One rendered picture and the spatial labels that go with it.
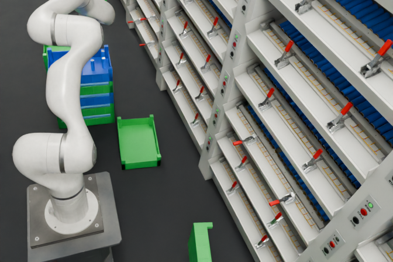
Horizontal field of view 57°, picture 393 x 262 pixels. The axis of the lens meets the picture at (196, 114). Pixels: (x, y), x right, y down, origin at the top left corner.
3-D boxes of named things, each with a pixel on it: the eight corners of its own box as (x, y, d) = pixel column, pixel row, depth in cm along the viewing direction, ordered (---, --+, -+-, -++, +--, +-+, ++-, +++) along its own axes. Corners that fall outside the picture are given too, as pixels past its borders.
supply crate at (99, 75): (50, 86, 174) (47, 73, 168) (49, 59, 187) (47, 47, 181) (113, 81, 182) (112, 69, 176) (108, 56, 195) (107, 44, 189)
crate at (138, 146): (160, 166, 189) (161, 157, 184) (121, 170, 184) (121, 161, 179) (152, 123, 209) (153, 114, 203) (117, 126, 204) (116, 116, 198)
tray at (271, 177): (308, 249, 117) (309, 241, 110) (226, 117, 153) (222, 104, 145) (361, 220, 118) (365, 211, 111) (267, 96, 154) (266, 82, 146)
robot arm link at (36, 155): (81, 200, 118) (73, 158, 100) (21, 200, 115) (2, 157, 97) (86, 169, 126) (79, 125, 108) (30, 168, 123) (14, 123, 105)
